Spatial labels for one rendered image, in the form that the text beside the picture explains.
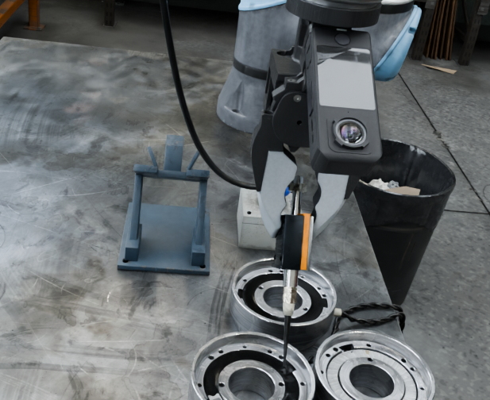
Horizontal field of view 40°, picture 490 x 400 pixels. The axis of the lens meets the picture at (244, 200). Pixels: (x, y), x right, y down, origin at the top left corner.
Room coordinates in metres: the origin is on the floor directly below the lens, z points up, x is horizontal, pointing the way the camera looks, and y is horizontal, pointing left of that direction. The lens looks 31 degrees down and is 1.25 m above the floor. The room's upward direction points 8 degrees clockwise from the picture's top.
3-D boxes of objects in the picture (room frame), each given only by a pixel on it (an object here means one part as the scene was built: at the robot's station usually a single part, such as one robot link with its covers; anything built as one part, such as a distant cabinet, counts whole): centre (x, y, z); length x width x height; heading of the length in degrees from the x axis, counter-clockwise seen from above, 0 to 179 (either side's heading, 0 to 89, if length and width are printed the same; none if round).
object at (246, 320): (0.53, -0.05, 0.82); 0.10 x 0.10 x 0.04
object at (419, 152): (1.68, -0.40, 0.21); 0.34 x 0.34 x 0.43
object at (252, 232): (0.69, -0.03, 0.82); 0.08 x 0.07 x 0.05; 7
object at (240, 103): (1.03, -0.01, 0.85); 0.15 x 0.15 x 0.10
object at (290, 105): (0.52, -0.04, 1.07); 0.09 x 0.08 x 0.12; 7
